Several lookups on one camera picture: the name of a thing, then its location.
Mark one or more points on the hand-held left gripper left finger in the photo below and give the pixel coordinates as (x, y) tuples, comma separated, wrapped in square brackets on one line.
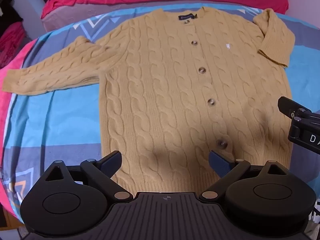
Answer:
[(110, 162)]

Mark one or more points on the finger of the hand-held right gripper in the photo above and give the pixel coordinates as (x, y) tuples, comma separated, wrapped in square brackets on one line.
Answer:
[(285, 105), (293, 131)]

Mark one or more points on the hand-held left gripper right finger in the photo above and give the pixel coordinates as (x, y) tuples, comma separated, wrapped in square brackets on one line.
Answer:
[(220, 165)]

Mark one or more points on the hanging dark clothes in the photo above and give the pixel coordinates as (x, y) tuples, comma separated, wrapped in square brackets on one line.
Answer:
[(10, 12)]

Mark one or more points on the blue grey geometric blanket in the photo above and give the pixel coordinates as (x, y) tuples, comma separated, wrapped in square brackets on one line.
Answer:
[(50, 120)]

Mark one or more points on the pink bed sheet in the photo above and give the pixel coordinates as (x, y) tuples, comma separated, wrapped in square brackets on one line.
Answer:
[(5, 155)]

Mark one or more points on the stack of red folded cloths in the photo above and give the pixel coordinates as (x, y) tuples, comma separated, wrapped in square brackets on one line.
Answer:
[(12, 42)]

